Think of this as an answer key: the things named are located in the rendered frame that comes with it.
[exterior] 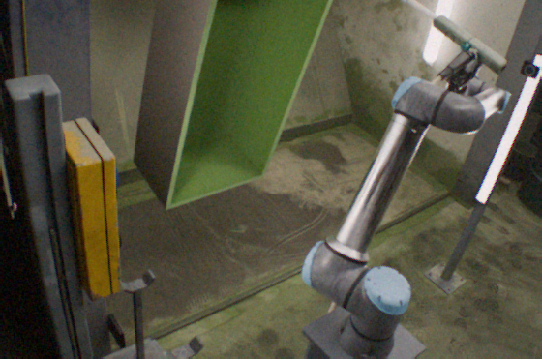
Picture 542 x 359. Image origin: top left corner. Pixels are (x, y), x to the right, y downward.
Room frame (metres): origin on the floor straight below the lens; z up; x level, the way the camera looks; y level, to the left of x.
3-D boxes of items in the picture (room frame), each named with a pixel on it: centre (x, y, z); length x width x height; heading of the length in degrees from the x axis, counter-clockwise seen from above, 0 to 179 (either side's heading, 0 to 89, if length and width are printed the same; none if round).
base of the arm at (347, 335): (1.02, -0.40, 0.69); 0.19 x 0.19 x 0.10
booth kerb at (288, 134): (2.84, 0.40, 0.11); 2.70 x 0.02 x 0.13; 134
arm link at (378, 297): (1.02, -0.39, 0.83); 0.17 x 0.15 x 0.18; 58
